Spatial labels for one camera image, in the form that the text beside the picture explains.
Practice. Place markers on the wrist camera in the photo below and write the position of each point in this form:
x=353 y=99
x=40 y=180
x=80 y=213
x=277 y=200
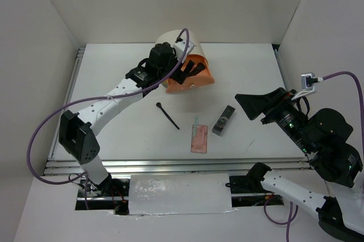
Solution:
x=308 y=81
x=183 y=49

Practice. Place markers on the teal makeup spatula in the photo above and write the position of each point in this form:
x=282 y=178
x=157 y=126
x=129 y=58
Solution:
x=195 y=126

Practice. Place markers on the cream oval drawer cabinet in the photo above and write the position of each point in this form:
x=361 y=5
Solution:
x=177 y=35

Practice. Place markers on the pink makeup packet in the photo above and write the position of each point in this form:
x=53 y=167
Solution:
x=199 y=143

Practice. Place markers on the black round-head makeup brush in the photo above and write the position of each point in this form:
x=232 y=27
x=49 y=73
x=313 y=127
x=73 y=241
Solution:
x=159 y=105

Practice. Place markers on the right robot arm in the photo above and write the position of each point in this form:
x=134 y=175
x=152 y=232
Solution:
x=323 y=136

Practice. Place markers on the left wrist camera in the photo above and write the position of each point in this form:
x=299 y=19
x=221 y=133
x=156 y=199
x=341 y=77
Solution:
x=183 y=49

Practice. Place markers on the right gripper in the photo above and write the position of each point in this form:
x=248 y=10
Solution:
x=265 y=103

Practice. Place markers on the white foil-taped cover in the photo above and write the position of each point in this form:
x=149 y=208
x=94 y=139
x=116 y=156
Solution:
x=179 y=194

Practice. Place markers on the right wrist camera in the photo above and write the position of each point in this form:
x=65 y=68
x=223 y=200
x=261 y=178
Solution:
x=308 y=81

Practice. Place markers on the black cosmetic box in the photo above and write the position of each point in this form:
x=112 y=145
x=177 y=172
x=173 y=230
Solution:
x=223 y=120

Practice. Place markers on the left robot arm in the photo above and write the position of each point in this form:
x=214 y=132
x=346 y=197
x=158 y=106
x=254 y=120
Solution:
x=78 y=131

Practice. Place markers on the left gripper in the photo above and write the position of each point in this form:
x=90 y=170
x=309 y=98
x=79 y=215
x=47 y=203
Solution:
x=183 y=74

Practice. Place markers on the aluminium rail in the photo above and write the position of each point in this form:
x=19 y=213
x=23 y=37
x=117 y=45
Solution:
x=201 y=165

